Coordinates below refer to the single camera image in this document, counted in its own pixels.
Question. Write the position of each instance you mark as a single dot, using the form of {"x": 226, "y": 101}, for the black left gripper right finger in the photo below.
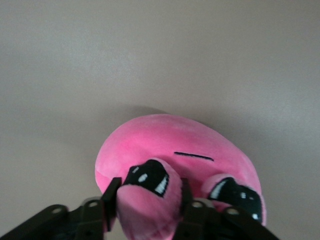
{"x": 212, "y": 225}

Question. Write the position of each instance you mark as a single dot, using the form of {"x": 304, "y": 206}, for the hot pink angry-eyed plush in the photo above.
{"x": 162, "y": 140}

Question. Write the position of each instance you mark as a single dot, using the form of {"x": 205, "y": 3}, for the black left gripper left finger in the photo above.
{"x": 75, "y": 222}

